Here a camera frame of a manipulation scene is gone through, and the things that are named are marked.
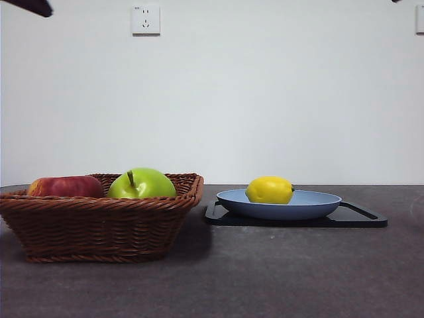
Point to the white wall socket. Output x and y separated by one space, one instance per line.
146 20

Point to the yellow lemon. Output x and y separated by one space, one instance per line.
270 190

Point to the red apple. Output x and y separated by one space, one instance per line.
64 187

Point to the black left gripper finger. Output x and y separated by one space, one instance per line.
38 6

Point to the white wall plate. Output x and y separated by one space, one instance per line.
420 19

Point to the black flat tray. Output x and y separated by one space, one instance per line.
357 222

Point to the brown wicker basket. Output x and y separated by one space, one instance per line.
99 228

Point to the blue plate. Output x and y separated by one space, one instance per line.
278 210

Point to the green apple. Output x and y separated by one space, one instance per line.
150 185

